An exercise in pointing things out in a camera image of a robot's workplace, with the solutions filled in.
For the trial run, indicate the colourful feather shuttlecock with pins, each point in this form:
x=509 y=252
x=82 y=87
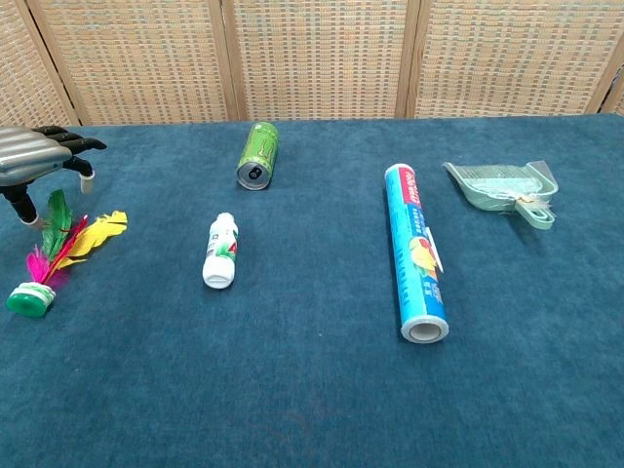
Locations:
x=53 y=248

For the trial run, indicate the woven wooden folding screen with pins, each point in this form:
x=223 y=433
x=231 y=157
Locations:
x=312 y=58

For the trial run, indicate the light green mini dustpan set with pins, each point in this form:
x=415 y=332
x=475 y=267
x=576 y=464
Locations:
x=507 y=187

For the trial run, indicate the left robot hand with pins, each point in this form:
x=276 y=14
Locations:
x=29 y=151

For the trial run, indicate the green drink can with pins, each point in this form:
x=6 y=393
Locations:
x=258 y=153

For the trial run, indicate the blue cling film roll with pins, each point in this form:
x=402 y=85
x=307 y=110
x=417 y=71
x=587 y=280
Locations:
x=417 y=248

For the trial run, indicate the white plastic bottle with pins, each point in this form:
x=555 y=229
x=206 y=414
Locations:
x=222 y=251

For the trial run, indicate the blue table cloth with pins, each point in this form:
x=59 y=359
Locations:
x=312 y=341

